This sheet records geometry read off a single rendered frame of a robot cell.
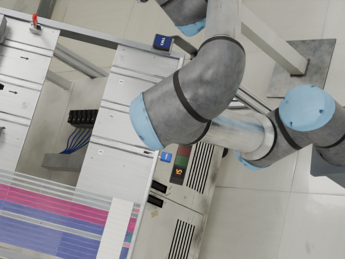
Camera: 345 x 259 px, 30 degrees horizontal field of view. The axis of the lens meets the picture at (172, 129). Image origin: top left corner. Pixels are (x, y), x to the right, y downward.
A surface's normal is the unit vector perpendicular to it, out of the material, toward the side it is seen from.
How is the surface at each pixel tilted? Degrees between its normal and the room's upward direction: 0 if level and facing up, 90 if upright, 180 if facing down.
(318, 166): 0
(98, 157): 43
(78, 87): 0
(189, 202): 90
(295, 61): 90
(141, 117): 22
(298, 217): 0
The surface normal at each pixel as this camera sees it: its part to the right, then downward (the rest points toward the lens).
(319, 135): 0.14, 0.81
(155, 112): -0.50, 0.04
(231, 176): -0.64, -0.36
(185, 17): -0.12, 0.57
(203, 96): 0.03, 0.27
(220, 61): 0.15, -0.45
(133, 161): 0.04, -0.26
